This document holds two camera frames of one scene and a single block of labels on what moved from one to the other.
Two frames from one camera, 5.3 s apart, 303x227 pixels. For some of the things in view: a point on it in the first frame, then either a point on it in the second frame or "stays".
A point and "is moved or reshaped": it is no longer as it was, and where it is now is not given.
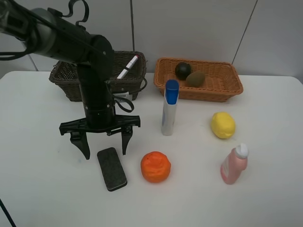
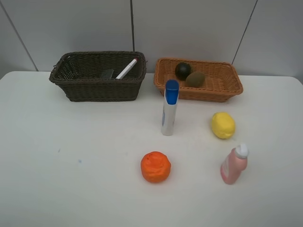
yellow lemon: [223, 124] stays
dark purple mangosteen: [182, 70] stays
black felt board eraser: [111, 169] is moved or reshaped
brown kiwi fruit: [195, 79] stays
